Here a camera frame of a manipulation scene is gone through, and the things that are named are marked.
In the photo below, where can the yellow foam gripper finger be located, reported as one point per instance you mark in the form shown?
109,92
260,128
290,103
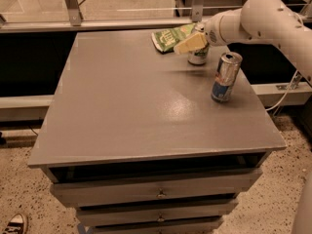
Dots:
195,41

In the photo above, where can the white green 7up can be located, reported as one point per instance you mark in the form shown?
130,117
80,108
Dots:
198,57

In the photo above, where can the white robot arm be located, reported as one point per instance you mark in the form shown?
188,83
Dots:
280,203

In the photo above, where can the green jalapeno chip bag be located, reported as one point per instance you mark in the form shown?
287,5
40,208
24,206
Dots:
165,40

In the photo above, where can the blue silver energy drink can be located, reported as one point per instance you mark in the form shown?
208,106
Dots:
226,73

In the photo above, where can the grey drawer cabinet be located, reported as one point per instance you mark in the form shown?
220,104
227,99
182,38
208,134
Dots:
124,110

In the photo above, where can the middle grey drawer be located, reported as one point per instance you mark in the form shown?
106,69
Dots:
157,212

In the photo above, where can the grey drawer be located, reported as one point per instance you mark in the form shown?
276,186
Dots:
180,226
152,188
157,212

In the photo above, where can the bottom grey drawer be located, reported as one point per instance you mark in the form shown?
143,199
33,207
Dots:
180,226

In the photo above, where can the top grey drawer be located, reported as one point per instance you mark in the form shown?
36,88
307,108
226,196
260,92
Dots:
152,188

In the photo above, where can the black white sneaker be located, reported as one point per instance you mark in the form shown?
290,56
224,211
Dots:
17,225

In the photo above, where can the metal railing frame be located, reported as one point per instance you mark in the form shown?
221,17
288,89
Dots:
89,15

